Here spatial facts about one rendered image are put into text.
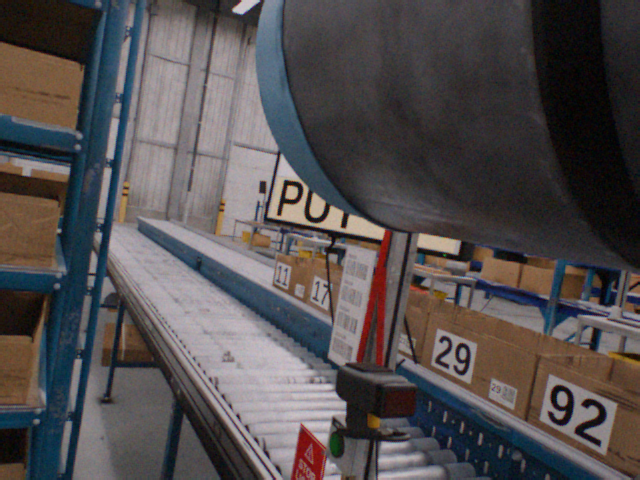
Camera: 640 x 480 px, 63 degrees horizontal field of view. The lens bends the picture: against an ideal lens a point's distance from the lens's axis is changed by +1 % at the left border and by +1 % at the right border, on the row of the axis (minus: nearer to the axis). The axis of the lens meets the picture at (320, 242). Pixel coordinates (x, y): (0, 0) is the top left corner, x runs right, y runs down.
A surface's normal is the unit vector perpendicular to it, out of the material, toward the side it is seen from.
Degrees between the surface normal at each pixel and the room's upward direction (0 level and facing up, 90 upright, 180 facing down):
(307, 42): 101
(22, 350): 90
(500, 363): 90
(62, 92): 91
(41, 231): 91
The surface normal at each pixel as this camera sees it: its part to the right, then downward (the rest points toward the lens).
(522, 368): -0.86, -0.12
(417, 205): -0.54, 0.83
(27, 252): 0.47, 0.15
